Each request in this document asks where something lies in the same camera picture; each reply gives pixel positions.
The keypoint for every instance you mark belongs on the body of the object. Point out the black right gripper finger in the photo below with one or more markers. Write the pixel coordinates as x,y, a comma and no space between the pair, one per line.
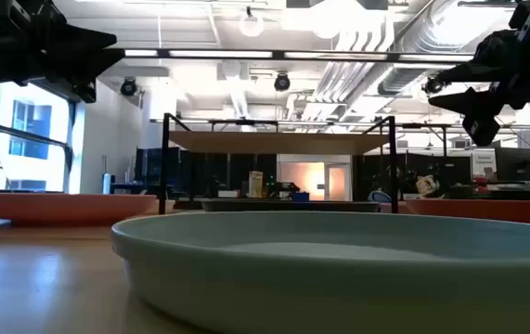
471,73
473,102

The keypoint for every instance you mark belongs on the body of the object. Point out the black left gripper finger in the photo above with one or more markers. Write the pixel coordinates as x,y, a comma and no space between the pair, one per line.
99,60
86,39

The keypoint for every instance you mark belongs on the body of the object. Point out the teal plate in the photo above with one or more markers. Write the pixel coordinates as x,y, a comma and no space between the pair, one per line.
339,278

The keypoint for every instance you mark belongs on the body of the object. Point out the wooden shelf black legs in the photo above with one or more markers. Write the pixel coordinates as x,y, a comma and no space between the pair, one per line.
274,141

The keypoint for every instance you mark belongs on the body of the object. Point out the black ceiling spotlight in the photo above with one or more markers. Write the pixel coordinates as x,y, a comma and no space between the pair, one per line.
282,82
433,86
128,87

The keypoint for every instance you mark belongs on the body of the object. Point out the black office partition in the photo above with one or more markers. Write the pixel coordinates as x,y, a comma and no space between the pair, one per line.
450,169
190,171

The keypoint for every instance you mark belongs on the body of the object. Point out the black office monitor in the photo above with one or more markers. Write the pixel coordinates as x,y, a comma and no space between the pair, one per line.
515,164

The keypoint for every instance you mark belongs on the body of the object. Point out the large bright window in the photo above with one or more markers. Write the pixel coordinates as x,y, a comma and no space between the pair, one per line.
28,139

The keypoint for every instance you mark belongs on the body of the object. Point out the beige printed bag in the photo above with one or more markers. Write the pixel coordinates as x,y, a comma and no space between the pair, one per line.
427,185

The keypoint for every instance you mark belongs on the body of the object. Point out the long linear ceiling light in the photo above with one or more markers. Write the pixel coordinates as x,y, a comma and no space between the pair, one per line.
220,54

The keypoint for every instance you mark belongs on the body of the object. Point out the white blue canister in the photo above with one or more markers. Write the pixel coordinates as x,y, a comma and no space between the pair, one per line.
106,183

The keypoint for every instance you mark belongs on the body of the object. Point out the blue white round object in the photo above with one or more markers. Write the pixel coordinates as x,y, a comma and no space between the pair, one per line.
379,197

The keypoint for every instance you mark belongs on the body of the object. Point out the white glass door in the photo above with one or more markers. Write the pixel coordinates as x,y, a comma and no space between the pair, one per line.
337,183

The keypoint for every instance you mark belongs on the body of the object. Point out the blue box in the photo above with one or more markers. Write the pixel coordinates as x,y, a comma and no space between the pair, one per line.
300,197

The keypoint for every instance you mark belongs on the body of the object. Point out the yellow carton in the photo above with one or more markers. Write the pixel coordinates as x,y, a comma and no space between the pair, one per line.
255,184

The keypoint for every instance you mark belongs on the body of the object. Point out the black machine green light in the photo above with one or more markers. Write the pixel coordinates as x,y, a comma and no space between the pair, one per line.
283,189

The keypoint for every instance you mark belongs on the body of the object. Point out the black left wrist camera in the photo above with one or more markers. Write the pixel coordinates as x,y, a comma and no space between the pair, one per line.
86,92

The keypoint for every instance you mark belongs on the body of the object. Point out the silver ventilation duct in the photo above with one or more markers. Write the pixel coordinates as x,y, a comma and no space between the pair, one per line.
413,69

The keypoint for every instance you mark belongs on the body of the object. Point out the white wall sign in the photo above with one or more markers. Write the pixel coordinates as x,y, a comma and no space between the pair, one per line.
483,162

